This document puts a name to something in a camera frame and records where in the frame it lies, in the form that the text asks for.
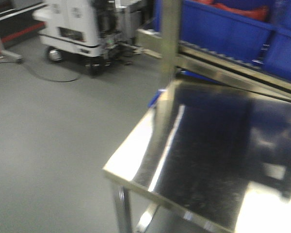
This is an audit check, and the black floor cable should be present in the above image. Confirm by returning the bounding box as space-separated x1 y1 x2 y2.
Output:
0 59 81 83

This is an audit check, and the blue plastic crate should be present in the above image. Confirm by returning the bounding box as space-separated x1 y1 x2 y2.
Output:
262 0 291 81
152 0 276 64

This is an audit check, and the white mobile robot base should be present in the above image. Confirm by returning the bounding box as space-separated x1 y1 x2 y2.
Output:
32 0 142 75

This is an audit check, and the red mesh bag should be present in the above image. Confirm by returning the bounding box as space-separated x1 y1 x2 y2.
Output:
196 0 273 21

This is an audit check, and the red conveyor side rail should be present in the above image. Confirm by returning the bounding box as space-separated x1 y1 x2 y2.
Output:
0 0 46 63

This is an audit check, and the right blue plastic crate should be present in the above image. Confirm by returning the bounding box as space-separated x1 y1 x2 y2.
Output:
262 0 291 81

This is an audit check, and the stainless steel rack frame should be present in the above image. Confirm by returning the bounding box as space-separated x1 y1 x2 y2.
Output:
137 0 291 100

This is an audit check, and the left blue plastic crate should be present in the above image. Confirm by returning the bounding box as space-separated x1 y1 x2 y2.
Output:
152 0 276 64

